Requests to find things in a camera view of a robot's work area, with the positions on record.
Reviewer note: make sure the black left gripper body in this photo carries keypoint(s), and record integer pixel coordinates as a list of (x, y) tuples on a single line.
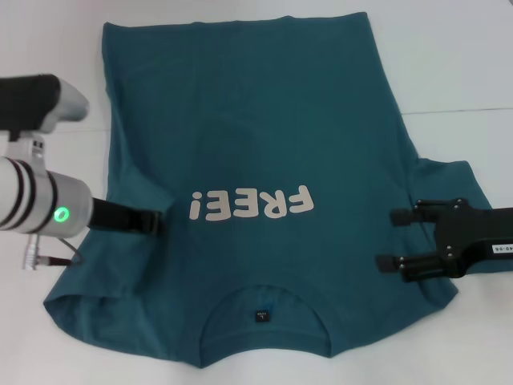
[(112, 214)]

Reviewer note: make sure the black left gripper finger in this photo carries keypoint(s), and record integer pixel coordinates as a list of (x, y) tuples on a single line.
[(150, 222)]

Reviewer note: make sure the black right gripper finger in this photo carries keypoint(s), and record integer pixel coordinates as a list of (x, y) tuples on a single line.
[(401, 217), (421, 268)]

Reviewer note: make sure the teal shirt with FREE print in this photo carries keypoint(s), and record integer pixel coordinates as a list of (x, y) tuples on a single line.
[(256, 120)]

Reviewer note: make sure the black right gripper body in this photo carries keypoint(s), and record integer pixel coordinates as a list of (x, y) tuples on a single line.
[(473, 236)]

